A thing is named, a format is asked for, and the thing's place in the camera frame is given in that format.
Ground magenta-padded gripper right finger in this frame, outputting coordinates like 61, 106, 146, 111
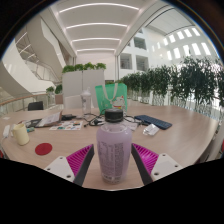
130, 142, 185, 186

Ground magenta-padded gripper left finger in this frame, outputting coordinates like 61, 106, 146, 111
43, 143, 96, 187

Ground purple drink bottle black cap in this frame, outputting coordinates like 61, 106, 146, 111
96, 108, 133, 185

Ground flat round red coaster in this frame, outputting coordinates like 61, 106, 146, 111
34, 142, 54, 156

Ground clear plastic packet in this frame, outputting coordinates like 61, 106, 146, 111
142, 123, 161, 137

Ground colourful sticker sheet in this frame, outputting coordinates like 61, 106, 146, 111
49, 120, 84, 132

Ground open book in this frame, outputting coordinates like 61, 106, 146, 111
34, 111, 64, 129

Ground black power adapter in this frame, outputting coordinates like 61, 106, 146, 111
61, 114, 77, 121

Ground cream yellow mug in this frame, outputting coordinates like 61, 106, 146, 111
10, 123, 31, 147

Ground black notebook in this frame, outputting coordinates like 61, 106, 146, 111
24, 118, 43, 129

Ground white power strip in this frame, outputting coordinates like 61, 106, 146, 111
2, 124, 12, 139

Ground black chair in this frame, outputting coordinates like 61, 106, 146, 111
27, 100, 45, 112

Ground white chair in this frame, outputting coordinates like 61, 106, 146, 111
63, 94, 83, 110

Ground clear bottle white lid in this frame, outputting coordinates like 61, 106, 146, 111
80, 87, 93, 116

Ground brown planter box with plants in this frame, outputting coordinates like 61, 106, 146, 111
45, 84, 64, 105

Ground glass railing with wooden handrail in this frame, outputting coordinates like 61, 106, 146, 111
0, 91, 56, 116

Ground row of green plants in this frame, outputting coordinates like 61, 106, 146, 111
114, 55, 224, 111

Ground white cabinet topped with plants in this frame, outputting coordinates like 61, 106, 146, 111
61, 62, 108, 109

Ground green tote bag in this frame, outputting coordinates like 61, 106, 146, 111
94, 82, 129, 114

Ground ceiling light strips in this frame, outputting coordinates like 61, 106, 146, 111
58, 1, 141, 54

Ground black cable tangle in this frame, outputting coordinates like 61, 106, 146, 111
78, 113, 144, 128

